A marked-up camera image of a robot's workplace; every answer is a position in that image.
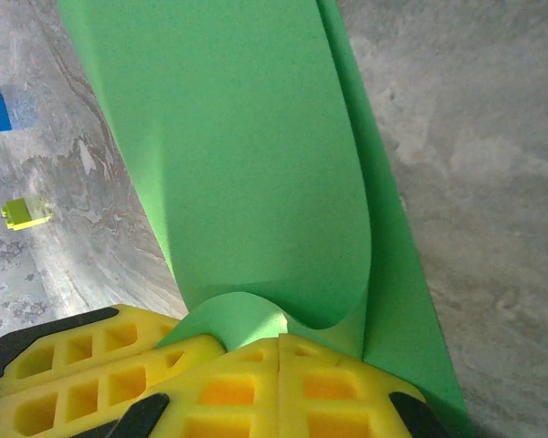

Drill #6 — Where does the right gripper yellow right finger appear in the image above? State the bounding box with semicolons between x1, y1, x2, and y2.
279;333;454;438

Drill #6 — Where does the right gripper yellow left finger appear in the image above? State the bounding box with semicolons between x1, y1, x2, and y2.
100;336;280;438

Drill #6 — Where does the green paper sheet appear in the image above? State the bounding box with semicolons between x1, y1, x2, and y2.
57;0;476;438

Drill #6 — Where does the lime green toy brick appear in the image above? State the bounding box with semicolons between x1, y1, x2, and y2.
0;195;54;232

